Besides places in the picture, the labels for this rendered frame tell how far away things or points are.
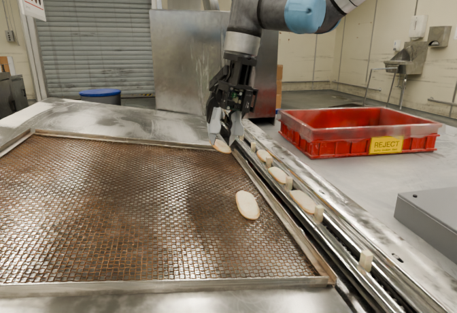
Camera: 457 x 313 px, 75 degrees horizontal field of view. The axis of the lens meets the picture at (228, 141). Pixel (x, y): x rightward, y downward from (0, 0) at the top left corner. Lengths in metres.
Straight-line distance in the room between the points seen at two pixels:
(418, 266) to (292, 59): 7.92
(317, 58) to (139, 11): 4.65
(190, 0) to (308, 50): 6.43
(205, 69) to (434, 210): 0.93
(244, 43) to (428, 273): 0.50
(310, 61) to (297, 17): 7.97
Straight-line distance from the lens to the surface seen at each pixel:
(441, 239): 0.66
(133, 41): 7.53
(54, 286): 0.35
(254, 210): 0.51
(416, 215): 0.69
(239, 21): 0.65
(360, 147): 1.07
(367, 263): 0.52
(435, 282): 0.52
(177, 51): 1.25
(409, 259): 0.55
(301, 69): 8.46
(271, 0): 0.62
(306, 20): 0.59
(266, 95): 1.35
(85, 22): 7.68
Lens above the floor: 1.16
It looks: 17 degrees down
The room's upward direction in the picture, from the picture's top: straight up
